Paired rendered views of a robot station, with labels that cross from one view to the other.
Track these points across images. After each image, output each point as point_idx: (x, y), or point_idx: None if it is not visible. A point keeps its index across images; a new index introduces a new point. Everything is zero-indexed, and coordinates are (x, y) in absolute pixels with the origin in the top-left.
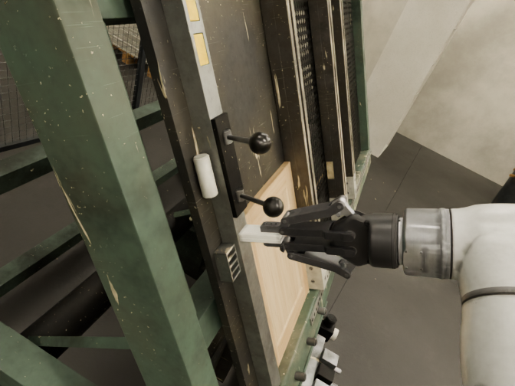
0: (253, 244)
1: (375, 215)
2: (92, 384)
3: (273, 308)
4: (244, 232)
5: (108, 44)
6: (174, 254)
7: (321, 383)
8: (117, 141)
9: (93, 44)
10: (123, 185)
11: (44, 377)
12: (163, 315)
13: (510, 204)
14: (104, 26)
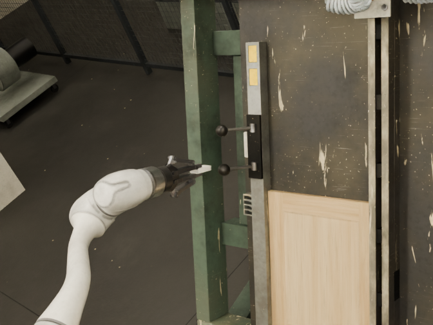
0: (279, 218)
1: (162, 166)
2: None
3: (293, 290)
4: (203, 165)
5: (195, 68)
6: (199, 157)
7: None
8: (189, 101)
9: (190, 68)
10: (186, 117)
11: None
12: None
13: (127, 171)
14: (196, 62)
